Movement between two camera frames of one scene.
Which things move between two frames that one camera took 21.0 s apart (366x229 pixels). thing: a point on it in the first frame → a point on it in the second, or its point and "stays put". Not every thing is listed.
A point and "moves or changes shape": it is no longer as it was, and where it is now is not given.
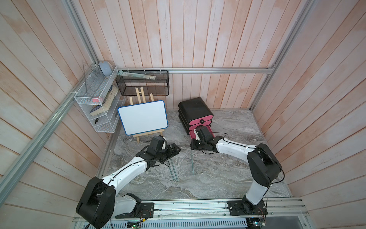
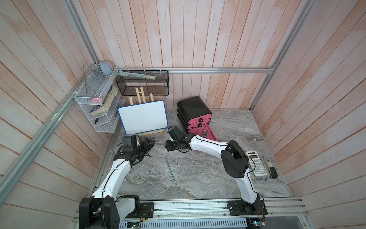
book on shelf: [105, 106] stays put
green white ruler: [136, 75] stays put
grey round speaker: [106, 68] stays put
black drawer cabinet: [193, 112] moves or changes shape
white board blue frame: [143, 118] stays put
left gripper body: [163, 155] → [139, 154]
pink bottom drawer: [192, 128] moves or changes shape
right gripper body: [201, 145] → [176, 145]
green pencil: [192, 161] → [206, 133]
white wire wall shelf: [100, 99] stays put
